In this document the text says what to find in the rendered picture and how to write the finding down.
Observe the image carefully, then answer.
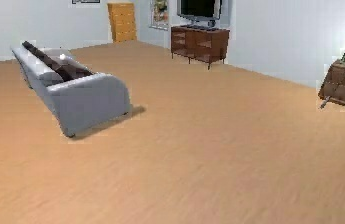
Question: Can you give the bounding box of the dark brown television stand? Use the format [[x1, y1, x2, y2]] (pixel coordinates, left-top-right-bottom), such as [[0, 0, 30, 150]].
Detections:
[[170, 25, 231, 71]]

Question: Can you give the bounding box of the grey sofa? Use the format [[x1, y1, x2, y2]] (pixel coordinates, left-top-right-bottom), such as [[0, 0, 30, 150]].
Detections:
[[10, 40, 134, 138]]

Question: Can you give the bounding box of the light wooden chest of drawers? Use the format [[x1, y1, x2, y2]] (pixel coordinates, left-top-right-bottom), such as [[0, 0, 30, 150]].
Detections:
[[106, 2, 138, 44]]

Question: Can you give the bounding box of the black flat television set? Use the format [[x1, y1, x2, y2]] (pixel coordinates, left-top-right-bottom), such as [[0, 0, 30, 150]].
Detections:
[[176, 0, 223, 28]]

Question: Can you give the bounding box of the dark brown sofa cushion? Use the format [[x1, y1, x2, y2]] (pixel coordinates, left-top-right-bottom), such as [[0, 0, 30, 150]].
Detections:
[[21, 40, 94, 83]]

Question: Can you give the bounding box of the colourful framed wall picture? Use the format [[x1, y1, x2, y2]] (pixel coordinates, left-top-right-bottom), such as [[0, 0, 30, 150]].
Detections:
[[149, 0, 170, 31]]

